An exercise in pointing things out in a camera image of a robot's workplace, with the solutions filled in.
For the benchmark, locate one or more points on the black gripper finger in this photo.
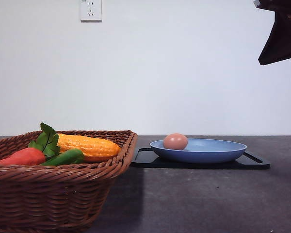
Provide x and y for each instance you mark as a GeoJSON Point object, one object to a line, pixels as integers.
{"type": "Point", "coordinates": [278, 46]}

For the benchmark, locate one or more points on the blue plate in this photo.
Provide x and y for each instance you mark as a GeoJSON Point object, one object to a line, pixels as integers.
{"type": "Point", "coordinates": [201, 151]}

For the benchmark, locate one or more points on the brown egg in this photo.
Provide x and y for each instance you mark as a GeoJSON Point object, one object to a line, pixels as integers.
{"type": "Point", "coordinates": [175, 141]}

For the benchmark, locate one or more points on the brown wicker basket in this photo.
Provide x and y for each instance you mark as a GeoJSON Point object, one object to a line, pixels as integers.
{"type": "Point", "coordinates": [59, 199]}

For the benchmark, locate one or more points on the black tray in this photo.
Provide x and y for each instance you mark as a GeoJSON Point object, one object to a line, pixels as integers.
{"type": "Point", "coordinates": [145, 159]}

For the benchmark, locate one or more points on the yellow toy corn cob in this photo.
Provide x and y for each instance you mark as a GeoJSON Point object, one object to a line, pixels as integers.
{"type": "Point", "coordinates": [90, 147]}

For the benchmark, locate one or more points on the green toy pepper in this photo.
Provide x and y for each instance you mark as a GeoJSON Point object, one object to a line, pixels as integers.
{"type": "Point", "coordinates": [66, 157]}

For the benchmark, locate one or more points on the orange toy carrot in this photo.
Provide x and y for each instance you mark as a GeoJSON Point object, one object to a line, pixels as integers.
{"type": "Point", "coordinates": [45, 146]}

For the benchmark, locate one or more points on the white wall socket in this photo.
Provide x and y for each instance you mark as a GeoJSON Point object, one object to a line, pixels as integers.
{"type": "Point", "coordinates": [91, 11]}

